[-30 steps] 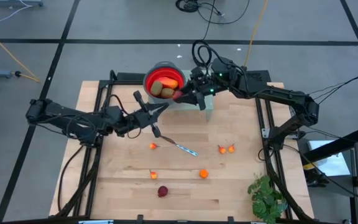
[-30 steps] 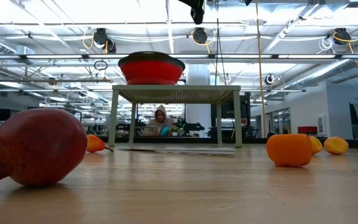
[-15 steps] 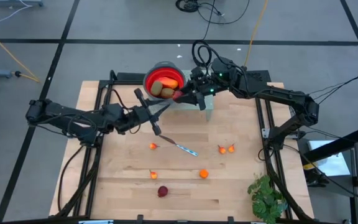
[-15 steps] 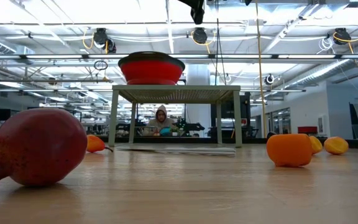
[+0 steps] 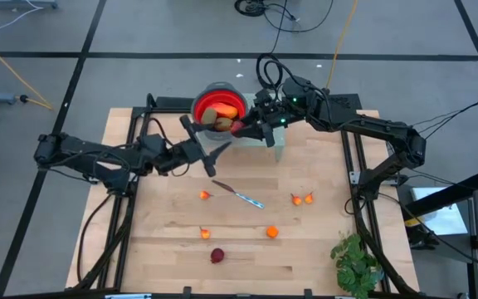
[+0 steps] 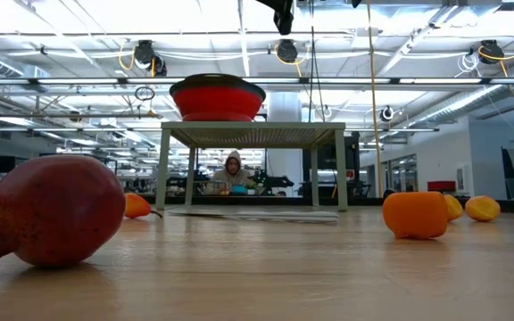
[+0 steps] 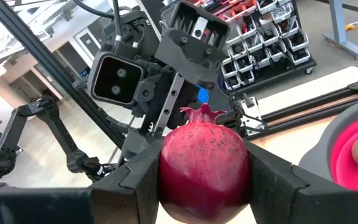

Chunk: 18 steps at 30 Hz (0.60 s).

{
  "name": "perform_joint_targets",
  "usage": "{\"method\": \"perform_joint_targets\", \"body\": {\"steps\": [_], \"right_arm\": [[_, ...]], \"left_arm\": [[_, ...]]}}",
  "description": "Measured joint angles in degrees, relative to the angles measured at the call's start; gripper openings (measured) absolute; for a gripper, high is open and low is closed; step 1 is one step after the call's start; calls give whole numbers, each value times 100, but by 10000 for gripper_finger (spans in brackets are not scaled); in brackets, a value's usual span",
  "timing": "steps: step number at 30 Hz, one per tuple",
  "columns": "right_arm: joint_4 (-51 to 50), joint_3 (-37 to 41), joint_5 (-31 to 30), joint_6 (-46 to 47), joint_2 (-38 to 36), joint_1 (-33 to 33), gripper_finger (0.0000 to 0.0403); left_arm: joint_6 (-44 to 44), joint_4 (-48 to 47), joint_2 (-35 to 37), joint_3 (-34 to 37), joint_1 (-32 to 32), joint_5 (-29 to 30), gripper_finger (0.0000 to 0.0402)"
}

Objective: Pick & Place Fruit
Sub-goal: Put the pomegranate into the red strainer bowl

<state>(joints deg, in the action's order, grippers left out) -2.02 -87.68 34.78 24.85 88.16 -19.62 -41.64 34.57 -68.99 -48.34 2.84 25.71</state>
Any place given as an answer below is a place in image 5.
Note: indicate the orange tangerine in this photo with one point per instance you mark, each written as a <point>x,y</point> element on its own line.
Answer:
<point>272,231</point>

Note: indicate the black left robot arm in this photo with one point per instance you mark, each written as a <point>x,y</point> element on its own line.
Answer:
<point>89,155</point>

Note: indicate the green perforated metal shelf riser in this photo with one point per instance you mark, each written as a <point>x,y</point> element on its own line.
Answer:
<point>279,143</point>

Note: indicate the green potted plant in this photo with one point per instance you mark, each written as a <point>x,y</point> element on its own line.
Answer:
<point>355,266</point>

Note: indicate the dark red pomegranate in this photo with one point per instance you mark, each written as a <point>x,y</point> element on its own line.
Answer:
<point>237,126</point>
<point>217,255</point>

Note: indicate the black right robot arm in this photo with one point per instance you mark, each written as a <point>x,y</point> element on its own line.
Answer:
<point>372,128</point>

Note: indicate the black aluminium rig frame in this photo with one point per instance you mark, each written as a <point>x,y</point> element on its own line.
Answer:
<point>172,110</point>

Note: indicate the red collapsible bowl grey rim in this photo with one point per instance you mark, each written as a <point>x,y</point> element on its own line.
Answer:
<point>199,99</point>

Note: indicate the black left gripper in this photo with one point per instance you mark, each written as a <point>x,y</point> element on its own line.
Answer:
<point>181,153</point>

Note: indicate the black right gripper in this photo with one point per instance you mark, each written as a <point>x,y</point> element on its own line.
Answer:
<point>274,114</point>

